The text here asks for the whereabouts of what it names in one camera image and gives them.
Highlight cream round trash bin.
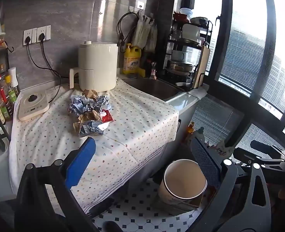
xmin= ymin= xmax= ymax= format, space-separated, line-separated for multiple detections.
xmin=158 ymin=159 xmax=208 ymax=207

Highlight black power cable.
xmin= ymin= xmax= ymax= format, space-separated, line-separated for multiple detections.
xmin=25 ymin=37 xmax=70 ymax=79
xmin=39 ymin=34 xmax=62 ymax=104

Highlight hanging white gloves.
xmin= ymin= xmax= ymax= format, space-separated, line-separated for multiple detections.
xmin=133 ymin=14 xmax=158 ymax=53

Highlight green label condiment bottle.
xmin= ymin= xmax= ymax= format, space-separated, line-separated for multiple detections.
xmin=5 ymin=75 xmax=17 ymax=103

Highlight cream air fryer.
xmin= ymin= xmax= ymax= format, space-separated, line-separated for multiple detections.
xmin=69 ymin=42 xmax=119 ymax=93

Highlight crumpled brown paper bag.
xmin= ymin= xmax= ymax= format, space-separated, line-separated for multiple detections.
xmin=82 ymin=89 xmax=98 ymax=101

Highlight yellow detergent bottle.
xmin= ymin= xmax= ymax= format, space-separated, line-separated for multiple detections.
xmin=123 ymin=43 xmax=142 ymax=75

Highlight looped black cord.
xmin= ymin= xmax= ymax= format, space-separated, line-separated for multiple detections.
xmin=117 ymin=12 xmax=139 ymax=47

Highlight floral white tablecloth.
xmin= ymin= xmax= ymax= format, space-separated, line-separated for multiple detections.
xmin=8 ymin=78 xmax=180 ymax=213

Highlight red chili sauce bottle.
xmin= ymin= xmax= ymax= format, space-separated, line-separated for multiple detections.
xmin=0 ymin=75 xmax=10 ymax=107

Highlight black dish rack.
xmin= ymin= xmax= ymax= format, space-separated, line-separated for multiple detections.
xmin=165 ymin=12 xmax=213 ymax=90

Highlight black s hook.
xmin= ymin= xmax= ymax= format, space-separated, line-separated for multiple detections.
xmin=3 ymin=41 xmax=14 ymax=54

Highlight orange bottle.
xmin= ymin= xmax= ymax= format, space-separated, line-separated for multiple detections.
xmin=186 ymin=122 xmax=195 ymax=142

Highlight white bowl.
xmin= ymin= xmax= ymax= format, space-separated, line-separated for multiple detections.
xmin=182 ymin=24 xmax=201 ymax=41

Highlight white-capped oil bottle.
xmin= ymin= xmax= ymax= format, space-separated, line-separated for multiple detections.
xmin=8 ymin=67 xmax=21 ymax=96

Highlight white enamel mug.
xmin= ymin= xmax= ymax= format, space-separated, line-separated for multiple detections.
xmin=171 ymin=50 xmax=188 ymax=63

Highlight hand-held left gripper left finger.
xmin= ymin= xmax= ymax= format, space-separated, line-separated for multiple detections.
xmin=14 ymin=136 xmax=102 ymax=232

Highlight steel pot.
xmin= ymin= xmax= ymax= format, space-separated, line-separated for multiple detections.
xmin=167 ymin=59 xmax=195 ymax=74

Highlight blue silver wrapper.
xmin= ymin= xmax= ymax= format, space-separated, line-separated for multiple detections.
xmin=69 ymin=95 xmax=95 ymax=114

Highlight steel kitchen sink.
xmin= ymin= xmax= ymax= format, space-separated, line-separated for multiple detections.
xmin=123 ymin=77 xmax=185 ymax=102

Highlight black window frame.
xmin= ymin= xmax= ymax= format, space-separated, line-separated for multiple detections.
xmin=205 ymin=0 xmax=285 ymax=142

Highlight white dish cloth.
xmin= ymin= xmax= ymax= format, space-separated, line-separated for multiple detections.
xmin=188 ymin=87 xmax=208 ymax=99

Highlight silver foil packet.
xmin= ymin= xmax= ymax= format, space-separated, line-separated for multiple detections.
xmin=78 ymin=121 xmax=110 ymax=138

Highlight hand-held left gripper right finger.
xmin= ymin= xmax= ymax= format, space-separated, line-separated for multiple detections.
xmin=188 ymin=127 xmax=273 ymax=232

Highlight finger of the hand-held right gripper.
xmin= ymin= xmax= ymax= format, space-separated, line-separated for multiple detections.
xmin=233 ymin=147 xmax=254 ymax=166

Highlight white red printed wrapper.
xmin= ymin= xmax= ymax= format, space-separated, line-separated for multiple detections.
xmin=211 ymin=144 xmax=233 ymax=156

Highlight white wall socket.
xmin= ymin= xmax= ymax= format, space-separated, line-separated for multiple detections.
xmin=37 ymin=25 xmax=51 ymax=43
xmin=23 ymin=29 xmax=37 ymax=46

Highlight wooden cutting board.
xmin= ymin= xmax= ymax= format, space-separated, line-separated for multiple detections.
xmin=192 ymin=42 xmax=210 ymax=90

